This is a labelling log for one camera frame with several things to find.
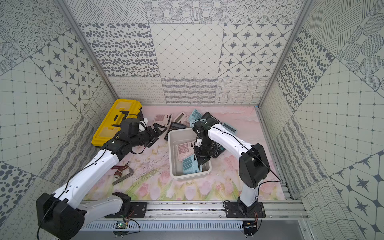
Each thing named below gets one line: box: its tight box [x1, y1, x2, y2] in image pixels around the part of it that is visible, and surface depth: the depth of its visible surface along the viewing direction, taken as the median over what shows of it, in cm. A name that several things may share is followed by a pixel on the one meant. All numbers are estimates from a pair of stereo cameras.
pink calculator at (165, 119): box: [152, 113, 173, 127], surface depth 113 cm
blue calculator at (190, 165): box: [182, 155, 203, 175], surface depth 83 cm
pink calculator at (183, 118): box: [173, 112, 191, 128], surface depth 110 cm
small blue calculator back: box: [189, 109, 202, 124], surface depth 109 cm
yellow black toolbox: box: [91, 99, 143, 147], surface depth 93 cm
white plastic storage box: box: [169, 127, 212, 180], surface depth 88 cm
